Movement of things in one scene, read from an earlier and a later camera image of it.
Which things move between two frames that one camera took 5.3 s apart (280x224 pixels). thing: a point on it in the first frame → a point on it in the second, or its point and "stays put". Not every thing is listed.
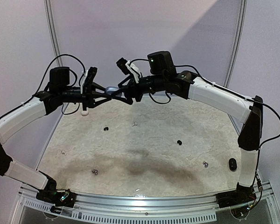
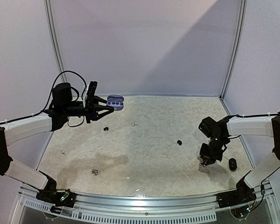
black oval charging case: x=233 y=164 stays put
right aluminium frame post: x=239 y=42 stays put
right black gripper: x=135 y=89 → x=208 y=158
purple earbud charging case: x=111 y=90 → x=116 y=101
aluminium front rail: x=199 y=208 stays put
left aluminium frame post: x=51 y=18 stays put
